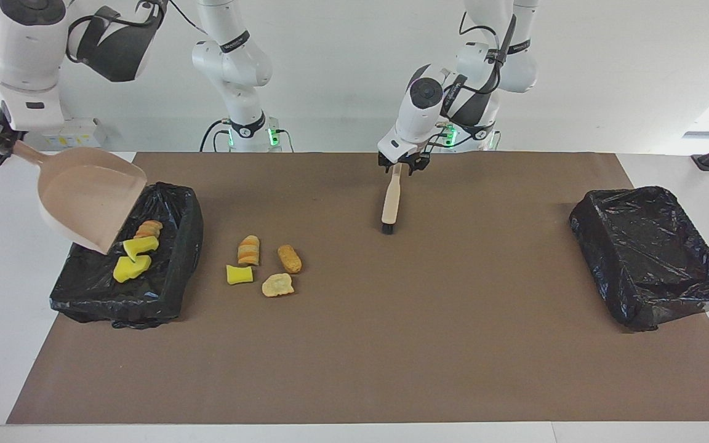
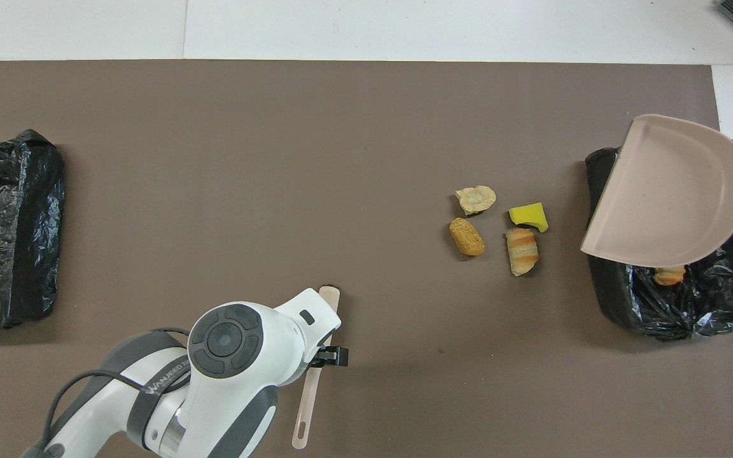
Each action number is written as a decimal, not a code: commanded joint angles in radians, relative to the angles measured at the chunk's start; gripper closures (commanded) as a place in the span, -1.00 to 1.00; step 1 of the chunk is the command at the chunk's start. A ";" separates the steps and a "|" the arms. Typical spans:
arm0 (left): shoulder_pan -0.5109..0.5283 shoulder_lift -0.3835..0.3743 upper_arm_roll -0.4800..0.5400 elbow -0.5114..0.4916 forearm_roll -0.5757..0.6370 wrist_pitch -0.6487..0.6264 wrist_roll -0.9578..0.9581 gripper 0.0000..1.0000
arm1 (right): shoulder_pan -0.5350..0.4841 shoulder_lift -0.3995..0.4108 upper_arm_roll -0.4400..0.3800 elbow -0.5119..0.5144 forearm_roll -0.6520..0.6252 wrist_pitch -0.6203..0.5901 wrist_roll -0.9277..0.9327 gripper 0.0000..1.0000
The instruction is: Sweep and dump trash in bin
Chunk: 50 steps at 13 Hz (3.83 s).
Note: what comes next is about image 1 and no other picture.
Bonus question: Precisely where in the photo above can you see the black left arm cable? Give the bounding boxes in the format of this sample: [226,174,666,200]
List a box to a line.
[435,12,518,148]

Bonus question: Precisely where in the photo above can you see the yellow sponge with green back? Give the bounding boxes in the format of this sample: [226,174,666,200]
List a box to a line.
[122,236,160,262]
[113,255,152,284]

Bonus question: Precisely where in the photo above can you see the striped toy bread roll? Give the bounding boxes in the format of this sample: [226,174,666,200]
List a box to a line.
[237,235,261,266]

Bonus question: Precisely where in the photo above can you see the beige plastic dustpan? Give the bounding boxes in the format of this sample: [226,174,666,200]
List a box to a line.
[0,116,148,255]

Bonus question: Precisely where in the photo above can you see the brown oval toy bread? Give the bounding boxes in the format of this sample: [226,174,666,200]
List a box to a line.
[278,245,302,274]

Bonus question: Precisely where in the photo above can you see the brown table mat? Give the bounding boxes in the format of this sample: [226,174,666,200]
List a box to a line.
[7,152,709,425]

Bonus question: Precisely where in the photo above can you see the beige hand brush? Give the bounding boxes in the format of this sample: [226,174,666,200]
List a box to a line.
[381,163,404,235]

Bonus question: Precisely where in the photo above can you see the white wall socket boxes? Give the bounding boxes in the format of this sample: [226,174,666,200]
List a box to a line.
[53,118,108,148]

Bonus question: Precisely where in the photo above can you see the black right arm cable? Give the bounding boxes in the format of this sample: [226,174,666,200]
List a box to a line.
[65,0,207,65]

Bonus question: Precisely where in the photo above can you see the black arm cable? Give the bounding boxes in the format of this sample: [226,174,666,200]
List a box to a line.
[435,12,518,148]
[65,0,207,65]

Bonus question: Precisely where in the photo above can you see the pale flat toy cracker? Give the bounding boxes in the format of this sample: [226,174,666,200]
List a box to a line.
[262,273,295,298]

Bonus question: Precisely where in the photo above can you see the bin with black liner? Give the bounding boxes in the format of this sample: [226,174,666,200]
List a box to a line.
[569,186,709,332]
[50,182,204,329]

